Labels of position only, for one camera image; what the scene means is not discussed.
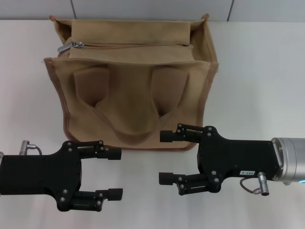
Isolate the khaki canvas food bag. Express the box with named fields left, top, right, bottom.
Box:
left=39, top=13, right=220, bottom=152

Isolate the gripper cable with connectors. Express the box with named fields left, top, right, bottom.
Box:
left=239, top=171, right=271, bottom=198
left=20, top=140, right=43, bottom=155

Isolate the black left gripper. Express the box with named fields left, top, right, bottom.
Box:
left=0, top=140, right=122, bottom=212

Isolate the right gripper cable with connectors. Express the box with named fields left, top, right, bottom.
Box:
left=239, top=171, right=271, bottom=198

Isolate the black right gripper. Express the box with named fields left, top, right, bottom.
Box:
left=158, top=123, right=279, bottom=197

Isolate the silver metal zipper pull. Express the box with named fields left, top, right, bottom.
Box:
left=57, top=41, right=84, bottom=53

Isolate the left gripper cable with connectors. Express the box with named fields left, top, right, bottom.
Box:
left=20, top=140, right=43, bottom=155

